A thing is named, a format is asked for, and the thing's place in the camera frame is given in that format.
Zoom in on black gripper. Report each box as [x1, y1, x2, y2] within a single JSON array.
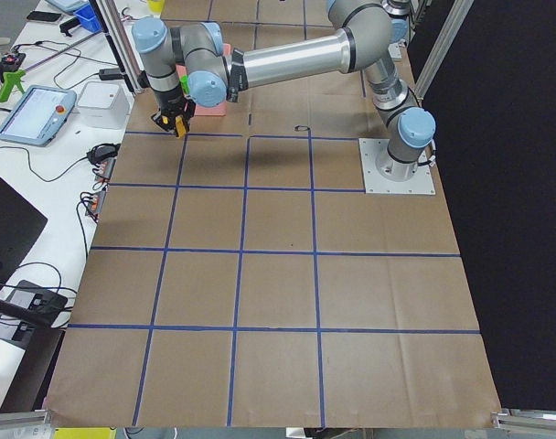
[[138, 70, 196, 134]]

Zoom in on yellow toy block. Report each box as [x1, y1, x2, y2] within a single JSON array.
[[175, 116, 189, 138]]

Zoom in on green toy block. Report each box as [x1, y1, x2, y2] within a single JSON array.
[[180, 75, 190, 95]]

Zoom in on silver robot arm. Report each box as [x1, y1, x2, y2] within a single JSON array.
[[132, 1, 436, 182]]

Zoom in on pink plastic box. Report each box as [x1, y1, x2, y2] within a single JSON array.
[[176, 38, 229, 110]]

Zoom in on white square box device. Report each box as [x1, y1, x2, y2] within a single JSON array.
[[77, 81, 130, 129]]

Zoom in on black power adapter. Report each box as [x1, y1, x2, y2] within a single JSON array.
[[98, 68, 123, 80]]

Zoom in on blue plastic bin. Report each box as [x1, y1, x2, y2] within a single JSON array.
[[74, 5, 102, 33]]

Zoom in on teach pendant tablet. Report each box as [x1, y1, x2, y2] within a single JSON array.
[[0, 85, 77, 146]]

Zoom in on brown paper table cover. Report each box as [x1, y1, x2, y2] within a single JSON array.
[[43, 0, 504, 429]]

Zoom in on black laptop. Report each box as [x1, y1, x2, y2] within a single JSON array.
[[0, 177, 48, 284]]

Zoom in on black usb hub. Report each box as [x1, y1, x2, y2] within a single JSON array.
[[7, 280, 68, 326]]

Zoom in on aluminium frame post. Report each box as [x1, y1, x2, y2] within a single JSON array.
[[91, 0, 144, 94]]

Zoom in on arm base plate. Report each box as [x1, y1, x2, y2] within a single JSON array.
[[358, 138, 436, 196]]

